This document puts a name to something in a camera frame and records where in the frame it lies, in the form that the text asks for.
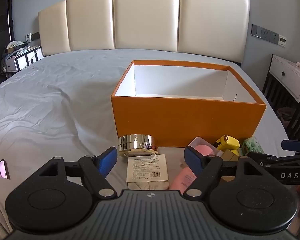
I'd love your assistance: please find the orange cardboard box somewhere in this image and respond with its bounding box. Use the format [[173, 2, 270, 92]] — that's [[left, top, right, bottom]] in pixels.
[[111, 60, 267, 148]]

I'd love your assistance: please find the pile of clutter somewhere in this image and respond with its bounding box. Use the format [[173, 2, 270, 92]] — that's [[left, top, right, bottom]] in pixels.
[[4, 41, 28, 55]]

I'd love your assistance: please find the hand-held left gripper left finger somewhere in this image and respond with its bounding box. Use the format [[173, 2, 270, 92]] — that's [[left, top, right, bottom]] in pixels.
[[23, 147, 118, 197]]

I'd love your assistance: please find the pink sponge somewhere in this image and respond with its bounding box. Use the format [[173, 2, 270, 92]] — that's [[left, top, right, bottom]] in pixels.
[[188, 137, 224, 158]]

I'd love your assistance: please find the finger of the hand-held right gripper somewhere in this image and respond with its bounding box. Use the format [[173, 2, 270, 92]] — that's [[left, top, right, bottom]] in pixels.
[[280, 139, 300, 155], [247, 151, 280, 167]]

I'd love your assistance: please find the pink bottle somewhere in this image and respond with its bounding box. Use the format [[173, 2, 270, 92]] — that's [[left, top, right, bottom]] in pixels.
[[169, 166, 198, 191]]

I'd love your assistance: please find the cluttered white nightstand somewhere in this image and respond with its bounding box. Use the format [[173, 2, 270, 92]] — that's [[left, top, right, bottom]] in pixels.
[[1, 45, 44, 78]]

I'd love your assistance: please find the thin white pole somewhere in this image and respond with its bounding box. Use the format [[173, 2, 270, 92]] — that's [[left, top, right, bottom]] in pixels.
[[7, 0, 14, 42]]

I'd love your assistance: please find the grey wall switch panel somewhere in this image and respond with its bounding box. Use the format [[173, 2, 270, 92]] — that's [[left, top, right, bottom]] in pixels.
[[251, 24, 279, 42]]

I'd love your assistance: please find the cream padded headboard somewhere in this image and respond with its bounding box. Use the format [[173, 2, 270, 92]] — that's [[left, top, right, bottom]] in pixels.
[[38, 0, 251, 67]]

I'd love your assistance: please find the yellow plastic toy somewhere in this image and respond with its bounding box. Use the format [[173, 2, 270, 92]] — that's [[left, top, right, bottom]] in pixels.
[[213, 135, 241, 157]]

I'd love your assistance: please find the small beige box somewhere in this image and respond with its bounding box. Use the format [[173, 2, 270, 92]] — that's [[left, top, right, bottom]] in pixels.
[[220, 149, 238, 162]]

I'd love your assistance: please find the white nightstand with dark frame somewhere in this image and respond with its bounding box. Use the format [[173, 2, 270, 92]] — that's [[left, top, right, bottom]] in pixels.
[[262, 54, 300, 140]]

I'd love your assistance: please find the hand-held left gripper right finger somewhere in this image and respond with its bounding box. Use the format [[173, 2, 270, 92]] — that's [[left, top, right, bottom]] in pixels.
[[184, 146, 280, 197]]

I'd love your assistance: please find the round gold tin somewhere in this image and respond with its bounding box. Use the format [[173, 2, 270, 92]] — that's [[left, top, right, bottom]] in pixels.
[[117, 134, 159, 158]]

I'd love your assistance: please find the green sponge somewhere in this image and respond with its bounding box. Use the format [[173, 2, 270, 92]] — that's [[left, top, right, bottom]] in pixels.
[[241, 137, 265, 154]]

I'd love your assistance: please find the white labelled packet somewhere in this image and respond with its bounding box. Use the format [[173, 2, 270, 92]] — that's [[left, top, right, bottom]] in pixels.
[[126, 154, 170, 190]]

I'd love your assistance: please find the black smartphone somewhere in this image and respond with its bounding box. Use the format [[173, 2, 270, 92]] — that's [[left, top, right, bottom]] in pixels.
[[0, 159, 11, 180]]

